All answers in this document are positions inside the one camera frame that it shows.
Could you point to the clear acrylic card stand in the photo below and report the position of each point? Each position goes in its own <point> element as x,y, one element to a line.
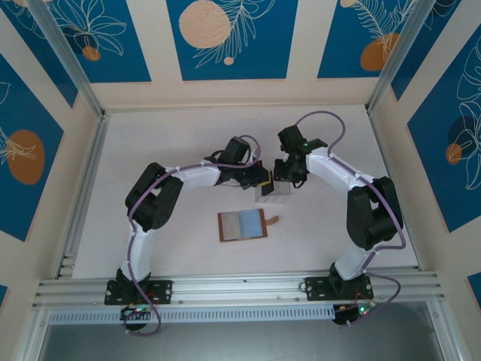
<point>280,195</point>

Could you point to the long aluminium base rail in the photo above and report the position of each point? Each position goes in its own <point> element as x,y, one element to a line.
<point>244,287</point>

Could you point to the aluminium side rail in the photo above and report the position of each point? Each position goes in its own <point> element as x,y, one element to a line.
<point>85,188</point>
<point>393,188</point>

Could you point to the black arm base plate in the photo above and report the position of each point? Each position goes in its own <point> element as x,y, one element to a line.
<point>315,289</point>
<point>165,291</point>

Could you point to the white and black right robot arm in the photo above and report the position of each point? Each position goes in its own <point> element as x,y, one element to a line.
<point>338,171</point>

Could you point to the black controller board green light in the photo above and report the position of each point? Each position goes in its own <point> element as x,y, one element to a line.
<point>135,312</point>
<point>347,315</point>

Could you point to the blue floral wall panel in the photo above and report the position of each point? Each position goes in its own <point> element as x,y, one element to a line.
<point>45,64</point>
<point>432,56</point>
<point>255,45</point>
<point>112,37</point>
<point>34,203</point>
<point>432,169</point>
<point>338,37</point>

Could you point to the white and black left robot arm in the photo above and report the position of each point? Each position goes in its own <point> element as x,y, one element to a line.
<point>195,175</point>

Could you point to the grey sheet metal panel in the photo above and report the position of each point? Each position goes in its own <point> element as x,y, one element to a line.
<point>244,344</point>

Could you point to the brown leather card holder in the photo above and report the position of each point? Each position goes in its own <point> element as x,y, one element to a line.
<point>250,223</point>

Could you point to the aluminium frame post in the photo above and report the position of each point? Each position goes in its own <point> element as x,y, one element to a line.
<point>35,334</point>
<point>447,331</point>
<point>400,56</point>
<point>72,64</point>

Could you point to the credit card with magnetic stripe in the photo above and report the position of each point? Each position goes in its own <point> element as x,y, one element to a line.
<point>267,191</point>
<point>230,227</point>

